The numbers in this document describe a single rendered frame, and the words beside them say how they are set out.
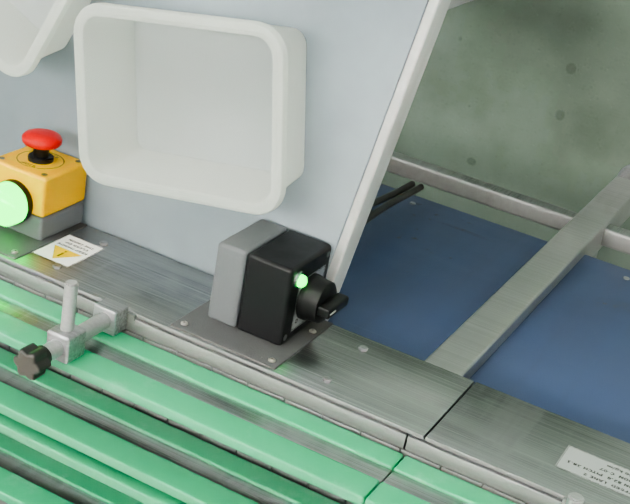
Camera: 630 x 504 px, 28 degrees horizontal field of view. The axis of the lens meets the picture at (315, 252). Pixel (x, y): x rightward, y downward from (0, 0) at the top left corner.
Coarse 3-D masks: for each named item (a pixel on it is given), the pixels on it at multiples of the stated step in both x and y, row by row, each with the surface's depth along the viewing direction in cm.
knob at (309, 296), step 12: (312, 276) 115; (312, 288) 114; (324, 288) 114; (300, 300) 114; (312, 300) 114; (324, 300) 115; (336, 300) 116; (300, 312) 115; (312, 312) 114; (324, 312) 114; (336, 312) 115
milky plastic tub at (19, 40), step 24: (0, 0) 127; (24, 0) 127; (48, 0) 126; (72, 0) 116; (0, 24) 125; (24, 24) 127; (48, 24) 117; (72, 24) 123; (0, 48) 122; (24, 48) 124; (48, 48) 123; (24, 72) 121
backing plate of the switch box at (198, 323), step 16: (208, 304) 120; (192, 320) 117; (208, 320) 117; (208, 336) 114; (224, 336) 115; (240, 336) 115; (256, 336) 116; (304, 336) 118; (240, 352) 113; (256, 352) 113; (272, 352) 114; (288, 352) 114; (272, 368) 111
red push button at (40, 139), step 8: (40, 128) 127; (24, 136) 125; (32, 136) 125; (40, 136) 125; (48, 136) 126; (56, 136) 126; (32, 144) 125; (40, 144) 125; (48, 144) 125; (56, 144) 126; (40, 152) 126; (48, 152) 127
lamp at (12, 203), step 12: (12, 180) 125; (0, 192) 123; (12, 192) 123; (24, 192) 124; (0, 204) 123; (12, 204) 123; (24, 204) 124; (0, 216) 124; (12, 216) 123; (24, 216) 125
